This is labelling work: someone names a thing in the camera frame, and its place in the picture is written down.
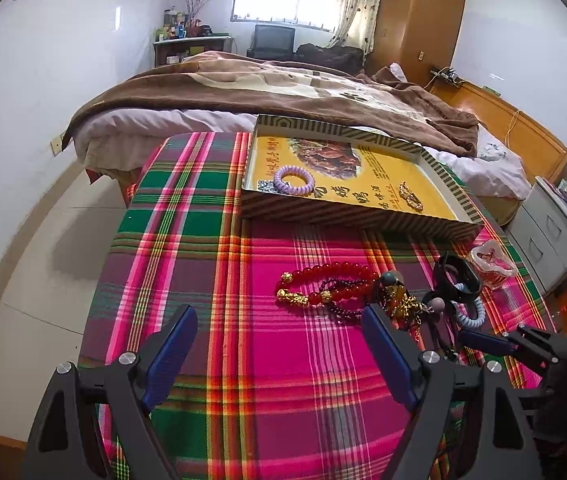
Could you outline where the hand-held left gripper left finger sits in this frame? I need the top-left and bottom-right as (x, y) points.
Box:
(24, 304), (199, 480)

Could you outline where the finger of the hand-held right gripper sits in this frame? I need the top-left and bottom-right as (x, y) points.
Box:
(457, 324), (567, 378)

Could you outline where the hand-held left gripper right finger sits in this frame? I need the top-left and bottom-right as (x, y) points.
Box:
(363, 304), (544, 480)

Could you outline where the light blue coil hair tie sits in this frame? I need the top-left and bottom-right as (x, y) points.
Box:
(451, 282), (484, 331)

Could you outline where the amber and dark bead bracelet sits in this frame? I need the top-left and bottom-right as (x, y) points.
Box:
(373, 270), (431, 333)

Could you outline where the black hair tie with bead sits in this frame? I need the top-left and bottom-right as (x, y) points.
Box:
(421, 295), (459, 361)

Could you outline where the black bangle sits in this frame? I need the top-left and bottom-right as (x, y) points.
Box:
(433, 254), (481, 306)

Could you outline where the dark purple bead bracelet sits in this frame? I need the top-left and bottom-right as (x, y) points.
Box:
(313, 280), (371, 321)

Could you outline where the red bead bracelet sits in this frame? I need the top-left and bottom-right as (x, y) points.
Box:
(276, 261), (379, 311)

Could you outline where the yellow cardboard tray box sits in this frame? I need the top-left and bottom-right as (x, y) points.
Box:
(240, 114), (487, 242)

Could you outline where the plaid tablecloth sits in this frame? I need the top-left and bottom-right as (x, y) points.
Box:
(78, 131), (557, 480)

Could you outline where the white drawer cabinet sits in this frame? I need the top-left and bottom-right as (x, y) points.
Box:
(506, 176), (567, 291)

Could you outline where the wooden headboard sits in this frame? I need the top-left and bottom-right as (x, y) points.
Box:
(428, 81), (567, 183)

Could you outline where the white bed sheet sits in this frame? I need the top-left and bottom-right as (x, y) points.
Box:
(74, 107), (531, 201)

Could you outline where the brown blanket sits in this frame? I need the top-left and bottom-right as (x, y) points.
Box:
(61, 51), (479, 158)

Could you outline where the shelf desk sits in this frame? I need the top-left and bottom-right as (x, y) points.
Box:
(152, 35), (237, 67)

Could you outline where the dark bag pile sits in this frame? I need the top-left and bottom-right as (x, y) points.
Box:
(296, 43), (364, 68)

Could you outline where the group of bottles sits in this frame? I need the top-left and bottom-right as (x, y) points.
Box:
(154, 7), (214, 43)

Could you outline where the wooden wardrobe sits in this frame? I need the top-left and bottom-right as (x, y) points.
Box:
(363, 0), (468, 88)

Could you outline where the black television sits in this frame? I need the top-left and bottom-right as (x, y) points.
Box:
(254, 23), (297, 53)

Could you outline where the floral curtain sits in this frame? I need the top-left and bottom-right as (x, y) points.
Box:
(332, 0), (384, 56)

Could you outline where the window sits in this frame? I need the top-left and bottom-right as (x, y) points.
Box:
(231, 0), (339, 31)

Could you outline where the gold chain bracelet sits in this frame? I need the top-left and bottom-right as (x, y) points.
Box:
(397, 183), (424, 212)

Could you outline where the purple coil hair tie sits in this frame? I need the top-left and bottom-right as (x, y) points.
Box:
(274, 165), (315, 194)

